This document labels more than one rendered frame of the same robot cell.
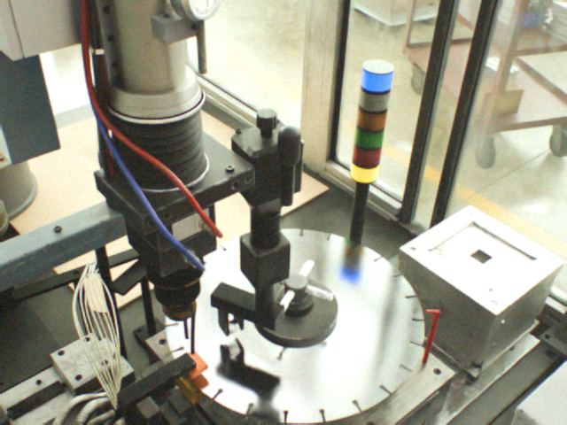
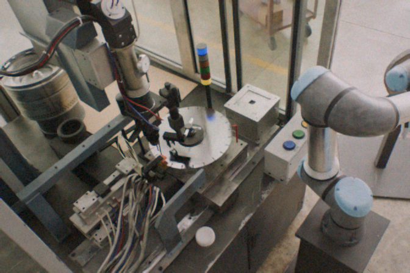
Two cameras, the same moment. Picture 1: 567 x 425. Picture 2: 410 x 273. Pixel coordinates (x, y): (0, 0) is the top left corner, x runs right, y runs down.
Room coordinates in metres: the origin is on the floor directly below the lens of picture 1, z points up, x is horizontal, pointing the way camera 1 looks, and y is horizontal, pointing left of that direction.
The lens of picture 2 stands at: (-0.41, -0.05, 1.98)
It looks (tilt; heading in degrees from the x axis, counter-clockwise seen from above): 46 degrees down; 358
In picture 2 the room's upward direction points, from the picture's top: 9 degrees counter-clockwise
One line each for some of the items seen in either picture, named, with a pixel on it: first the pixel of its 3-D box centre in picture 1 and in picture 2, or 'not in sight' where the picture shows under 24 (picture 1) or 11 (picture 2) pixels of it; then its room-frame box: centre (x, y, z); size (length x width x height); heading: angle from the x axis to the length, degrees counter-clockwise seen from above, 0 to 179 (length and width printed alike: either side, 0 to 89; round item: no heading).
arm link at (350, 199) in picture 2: not in sight; (349, 200); (0.17, -0.50, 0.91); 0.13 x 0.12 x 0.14; 23
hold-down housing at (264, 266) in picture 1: (265, 204); (172, 106); (0.49, 0.02, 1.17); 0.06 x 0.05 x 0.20; 122
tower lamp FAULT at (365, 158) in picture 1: (367, 150); (205, 74); (0.84, -0.13, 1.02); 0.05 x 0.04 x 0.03; 41
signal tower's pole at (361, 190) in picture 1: (356, 227); (208, 100); (0.84, -0.13, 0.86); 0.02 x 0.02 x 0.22
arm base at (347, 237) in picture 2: not in sight; (345, 220); (0.16, -0.51, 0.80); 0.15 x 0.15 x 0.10
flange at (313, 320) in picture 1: (295, 303); (190, 133); (0.56, -0.02, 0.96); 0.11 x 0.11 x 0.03
